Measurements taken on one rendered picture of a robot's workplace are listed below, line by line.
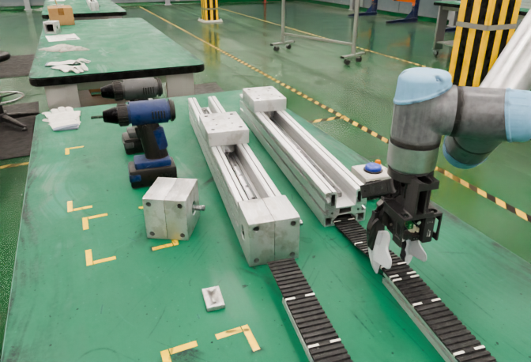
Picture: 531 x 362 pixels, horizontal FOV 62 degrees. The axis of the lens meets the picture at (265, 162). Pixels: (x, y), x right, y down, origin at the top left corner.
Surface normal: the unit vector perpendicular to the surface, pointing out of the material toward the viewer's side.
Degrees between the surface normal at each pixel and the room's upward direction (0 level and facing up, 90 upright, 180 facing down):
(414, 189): 90
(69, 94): 90
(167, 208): 90
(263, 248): 90
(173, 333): 0
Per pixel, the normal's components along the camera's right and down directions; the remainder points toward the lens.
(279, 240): 0.28, 0.40
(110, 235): 0.00, -0.91
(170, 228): -0.11, 0.41
